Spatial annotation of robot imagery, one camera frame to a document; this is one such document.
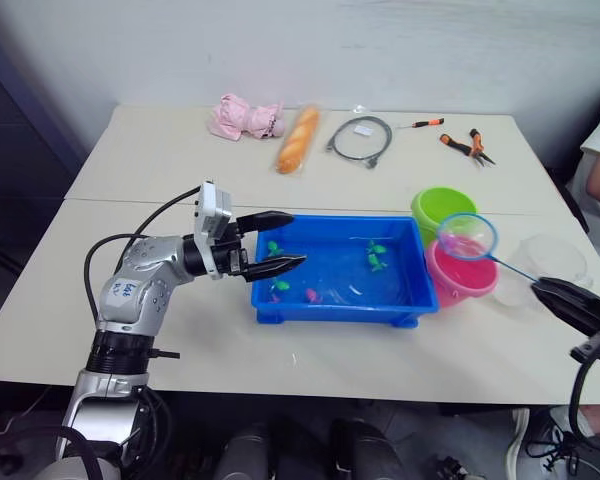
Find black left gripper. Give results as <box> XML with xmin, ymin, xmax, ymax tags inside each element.
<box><xmin>211</xmin><ymin>210</ymin><xmax>309</xmax><ymax>284</ymax></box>

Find blue hoop fishing net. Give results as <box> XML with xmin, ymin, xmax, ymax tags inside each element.
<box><xmin>435</xmin><ymin>212</ymin><xmax>540</xmax><ymax>285</ymax></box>

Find clear plastic cup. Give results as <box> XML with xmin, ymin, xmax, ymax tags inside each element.
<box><xmin>493</xmin><ymin>233</ymin><xmax>595</xmax><ymax>310</ymax></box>

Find blue plastic tub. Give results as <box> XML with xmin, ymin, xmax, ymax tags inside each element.
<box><xmin>249</xmin><ymin>214</ymin><xmax>442</xmax><ymax>330</ymax></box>

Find pink plastic bucket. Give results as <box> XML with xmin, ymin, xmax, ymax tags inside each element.
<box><xmin>424</xmin><ymin>239</ymin><xmax>502</xmax><ymax>310</ymax></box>

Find green plastic bucket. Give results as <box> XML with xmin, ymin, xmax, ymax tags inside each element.
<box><xmin>410</xmin><ymin>186</ymin><xmax>481</xmax><ymax>247</ymax></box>

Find bagged baguette bread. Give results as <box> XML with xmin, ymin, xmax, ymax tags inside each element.
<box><xmin>271</xmin><ymin>102</ymin><xmax>326</xmax><ymax>176</ymax></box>

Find pink crumpled cloth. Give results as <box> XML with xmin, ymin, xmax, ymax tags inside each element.
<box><xmin>206</xmin><ymin>93</ymin><xmax>288</xmax><ymax>142</ymax></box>

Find white black sneaker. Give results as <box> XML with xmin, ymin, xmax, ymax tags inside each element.
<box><xmin>504</xmin><ymin>405</ymin><xmax>597</xmax><ymax>477</ymax></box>

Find orange black pliers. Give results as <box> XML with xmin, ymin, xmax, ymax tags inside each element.
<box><xmin>439</xmin><ymin>127</ymin><xmax>498</xmax><ymax>168</ymax></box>

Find orange black screwdriver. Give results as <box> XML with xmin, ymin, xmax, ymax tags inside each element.
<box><xmin>397</xmin><ymin>117</ymin><xmax>446</xmax><ymax>131</ymax></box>

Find dark rounded shape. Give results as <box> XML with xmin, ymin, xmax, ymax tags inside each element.
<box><xmin>213</xmin><ymin>423</ymin><xmax>274</xmax><ymax>480</ymax></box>
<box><xmin>328</xmin><ymin>417</ymin><xmax>407</xmax><ymax>480</ymax></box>

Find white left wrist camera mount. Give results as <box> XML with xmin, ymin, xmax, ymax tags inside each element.
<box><xmin>193</xmin><ymin>181</ymin><xmax>237</xmax><ymax>279</ymax></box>

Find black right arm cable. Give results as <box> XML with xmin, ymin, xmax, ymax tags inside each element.
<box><xmin>568</xmin><ymin>351</ymin><xmax>600</xmax><ymax>442</ymax></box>

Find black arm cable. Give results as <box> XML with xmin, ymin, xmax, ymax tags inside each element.
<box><xmin>568</xmin><ymin>351</ymin><xmax>600</xmax><ymax>442</ymax></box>
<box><xmin>83</xmin><ymin>183</ymin><xmax>205</xmax><ymax>324</ymax></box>

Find grey coiled cable in bag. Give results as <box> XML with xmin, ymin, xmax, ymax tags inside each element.
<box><xmin>325</xmin><ymin>103</ymin><xmax>394</xmax><ymax>171</ymax></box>

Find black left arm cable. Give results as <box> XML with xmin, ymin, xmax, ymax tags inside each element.
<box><xmin>83</xmin><ymin>183</ymin><xmax>205</xmax><ymax>324</ymax></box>

